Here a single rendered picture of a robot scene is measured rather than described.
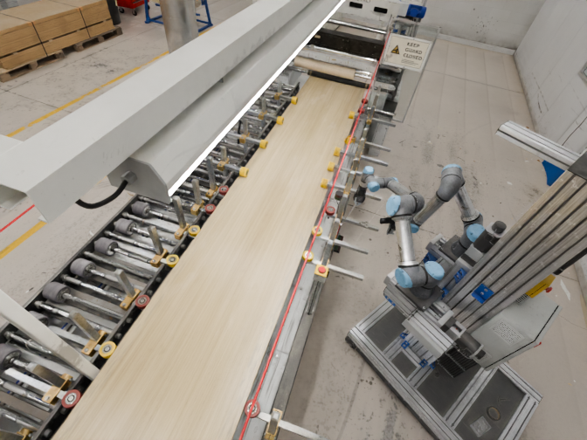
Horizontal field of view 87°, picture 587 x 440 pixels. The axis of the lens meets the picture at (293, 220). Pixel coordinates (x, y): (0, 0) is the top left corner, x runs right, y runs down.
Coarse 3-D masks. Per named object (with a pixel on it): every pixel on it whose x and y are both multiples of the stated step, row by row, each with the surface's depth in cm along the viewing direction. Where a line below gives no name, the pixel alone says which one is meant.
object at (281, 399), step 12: (324, 252) 248; (312, 288) 226; (300, 324) 207; (300, 336) 202; (300, 348) 197; (288, 360) 192; (288, 372) 187; (288, 384) 182; (276, 396) 178; (288, 396) 179; (276, 408) 174; (264, 432) 166; (276, 432) 166
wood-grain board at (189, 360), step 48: (336, 96) 384; (288, 144) 307; (336, 144) 315; (240, 192) 256; (288, 192) 262; (240, 240) 224; (288, 240) 228; (192, 288) 195; (240, 288) 199; (288, 288) 202; (144, 336) 173; (192, 336) 176; (240, 336) 178; (96, 384) 156; (144, 384) 158; (192, 384) 160; (240, 384) 162; (96, 432) 143; (144, 432) 145; (192, 432) 147
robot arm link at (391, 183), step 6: (384, 180) 218; (390, 180) 216; (396, 180) 219; (384, 186) 218; (390, 186) 212; (396, 186) 207; (402, 186) 204; (396, 192) 206; (402, 192) 199; (408, 192) 195; (414, 192) 191; (420, 198) 182; (420, 204) 181
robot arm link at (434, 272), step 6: (426, 264) 179; (432, 264) 180; (438, 264) 181; (426, 270) 177; (432, 270) 177; (438, 270) 178; (426, 276) 176; (432, 276) 175; (438, 276) 175; (426, 282) 177; (432, 282) 178; (438, 282) 180
